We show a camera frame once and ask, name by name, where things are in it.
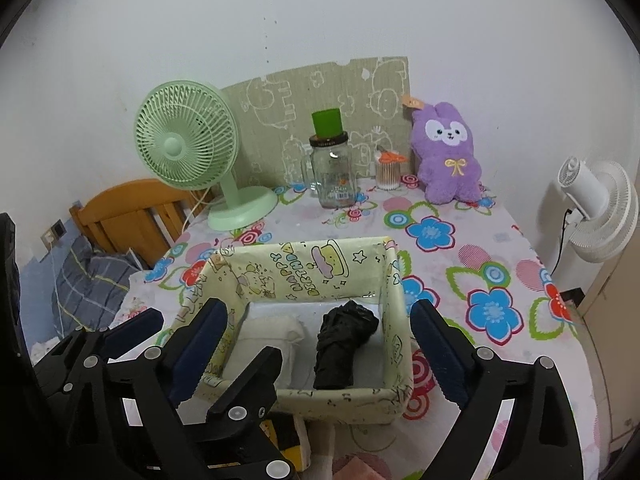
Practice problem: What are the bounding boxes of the black cloth bundle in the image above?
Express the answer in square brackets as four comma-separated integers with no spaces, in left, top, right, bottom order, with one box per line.
[314,300,381,391]

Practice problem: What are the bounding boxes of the floral tablecloth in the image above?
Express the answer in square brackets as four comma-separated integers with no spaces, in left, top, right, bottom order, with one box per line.
[127,180,601,480]

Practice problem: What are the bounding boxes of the white standing fan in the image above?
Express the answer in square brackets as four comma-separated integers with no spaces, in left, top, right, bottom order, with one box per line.
[547,156,636,281]

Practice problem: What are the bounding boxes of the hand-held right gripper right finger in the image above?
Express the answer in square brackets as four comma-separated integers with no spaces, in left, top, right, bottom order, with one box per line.
[410,300,586,480]

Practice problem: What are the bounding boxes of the grey plaid pillow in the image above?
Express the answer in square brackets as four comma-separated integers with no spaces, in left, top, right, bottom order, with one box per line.
[50,235,138,331]

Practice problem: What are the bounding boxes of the black fan cable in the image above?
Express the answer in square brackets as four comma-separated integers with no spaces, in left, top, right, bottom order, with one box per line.
[554,207,572,273]

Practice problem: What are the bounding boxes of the green orange snack packet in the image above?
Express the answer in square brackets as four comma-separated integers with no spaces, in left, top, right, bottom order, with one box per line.
[261,416,311,472]

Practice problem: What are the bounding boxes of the purple plush bunny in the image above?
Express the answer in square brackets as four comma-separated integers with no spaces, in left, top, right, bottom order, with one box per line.
[402,94,485,206]

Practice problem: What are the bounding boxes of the green desk fan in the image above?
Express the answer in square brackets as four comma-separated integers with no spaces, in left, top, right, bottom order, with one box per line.
[134,79,279,231]

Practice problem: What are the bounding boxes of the green patterned cardboard panel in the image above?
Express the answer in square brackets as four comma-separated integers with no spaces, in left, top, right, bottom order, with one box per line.
[220,56,412,196]

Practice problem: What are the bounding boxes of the glass jar mug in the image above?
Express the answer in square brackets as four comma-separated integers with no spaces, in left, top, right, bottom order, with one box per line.
[300,132,357,209]

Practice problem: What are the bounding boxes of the printed fabric storage box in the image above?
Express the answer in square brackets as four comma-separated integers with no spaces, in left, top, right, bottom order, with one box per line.
[172,236,415,426]

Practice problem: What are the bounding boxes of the green plastic cup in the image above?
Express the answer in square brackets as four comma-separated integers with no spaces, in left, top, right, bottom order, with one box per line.
[311,108,345,140]

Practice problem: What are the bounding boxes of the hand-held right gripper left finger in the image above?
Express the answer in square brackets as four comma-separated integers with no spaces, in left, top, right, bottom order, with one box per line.
[50,298,229,480]

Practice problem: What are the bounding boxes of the wall socket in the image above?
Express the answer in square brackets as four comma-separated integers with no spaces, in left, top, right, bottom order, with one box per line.
[42,219,67,252]

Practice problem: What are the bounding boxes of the pink packet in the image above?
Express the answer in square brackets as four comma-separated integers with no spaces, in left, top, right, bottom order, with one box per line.
[332,452,397,480]

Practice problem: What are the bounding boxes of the beige wardrobe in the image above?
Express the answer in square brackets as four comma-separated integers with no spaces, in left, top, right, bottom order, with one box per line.
[577,255,640,443]

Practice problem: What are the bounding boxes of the wooden bed headboard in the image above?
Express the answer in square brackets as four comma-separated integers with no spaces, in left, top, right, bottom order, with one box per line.
[70,178,213,268]

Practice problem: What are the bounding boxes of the white cloth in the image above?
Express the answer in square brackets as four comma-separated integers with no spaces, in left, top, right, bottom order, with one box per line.
[235,316,306,391]

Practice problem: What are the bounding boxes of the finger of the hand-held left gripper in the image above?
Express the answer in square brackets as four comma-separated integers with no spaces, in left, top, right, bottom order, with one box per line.
[70,308,164,364]
[187,346,297,480]

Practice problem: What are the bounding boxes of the cotton swab container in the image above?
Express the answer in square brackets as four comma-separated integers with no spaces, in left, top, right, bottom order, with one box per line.
[375,144,405,191]

